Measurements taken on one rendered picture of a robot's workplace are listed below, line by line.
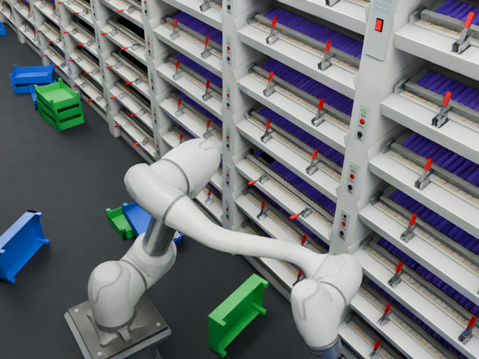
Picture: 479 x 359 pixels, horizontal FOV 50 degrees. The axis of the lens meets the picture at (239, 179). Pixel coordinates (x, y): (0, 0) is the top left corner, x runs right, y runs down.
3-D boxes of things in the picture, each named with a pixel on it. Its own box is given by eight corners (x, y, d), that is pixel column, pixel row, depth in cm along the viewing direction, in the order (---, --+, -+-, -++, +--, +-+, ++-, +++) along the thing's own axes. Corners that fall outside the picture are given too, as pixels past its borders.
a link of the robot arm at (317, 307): (330, 352, 125) (351, 318, 134) (313, 300, 120) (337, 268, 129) (293, 345, 132) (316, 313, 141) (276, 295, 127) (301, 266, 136)
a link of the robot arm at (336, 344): (296, 342, 132) (303, 360, 134) (326, 351, 126) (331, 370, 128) (316, 321, 138) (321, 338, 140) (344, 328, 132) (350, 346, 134)
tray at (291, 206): (332, 248, 189) (328, 233, 182) (237, 171, 229) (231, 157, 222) (370, 214, 194) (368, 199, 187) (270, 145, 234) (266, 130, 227)
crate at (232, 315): (208, 347, 213) (223, 357, 209) (207, 315, 202) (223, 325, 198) (252, 304, 233) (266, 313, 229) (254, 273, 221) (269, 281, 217)
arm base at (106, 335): (105, 356, 184) (102, 347, 181) (85, 313, 199) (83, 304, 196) (152, 334, 192) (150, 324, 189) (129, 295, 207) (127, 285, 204)
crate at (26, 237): (-2, 280, 242) (13, 283, 240) (-13, 248, 230) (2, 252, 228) (36, 239, 265) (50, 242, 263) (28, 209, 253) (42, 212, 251)
